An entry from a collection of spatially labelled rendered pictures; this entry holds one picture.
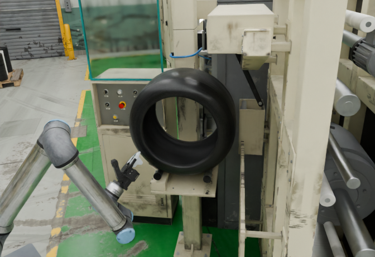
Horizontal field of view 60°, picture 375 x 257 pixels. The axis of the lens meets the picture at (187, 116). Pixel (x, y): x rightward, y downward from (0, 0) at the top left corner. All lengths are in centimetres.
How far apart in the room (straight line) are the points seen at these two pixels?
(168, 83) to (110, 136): 107
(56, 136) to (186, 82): 65
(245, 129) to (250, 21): 88
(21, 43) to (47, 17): 112
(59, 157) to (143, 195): 142
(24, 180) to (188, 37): 112
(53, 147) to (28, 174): 24
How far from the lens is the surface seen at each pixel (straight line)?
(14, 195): 170
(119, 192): 177
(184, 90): 160
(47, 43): 1085
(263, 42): 118
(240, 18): 126
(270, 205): 227
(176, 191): 189
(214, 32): 127
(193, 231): 254
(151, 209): 283
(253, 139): 201
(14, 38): 1101
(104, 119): 259
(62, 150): 145
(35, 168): 163
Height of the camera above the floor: 189
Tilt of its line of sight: 22 degrees down
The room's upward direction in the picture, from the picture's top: 2 degrees counter-clockwise
